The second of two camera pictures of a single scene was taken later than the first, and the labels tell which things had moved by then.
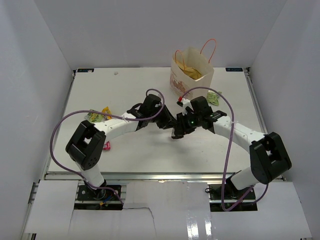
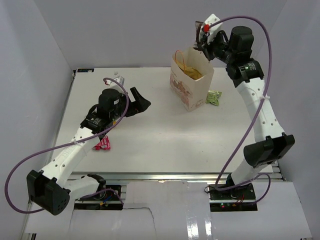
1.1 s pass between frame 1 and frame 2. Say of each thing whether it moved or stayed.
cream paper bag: stayed
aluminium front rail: stayed
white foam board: stayed
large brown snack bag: stayed
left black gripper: moved
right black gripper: moved
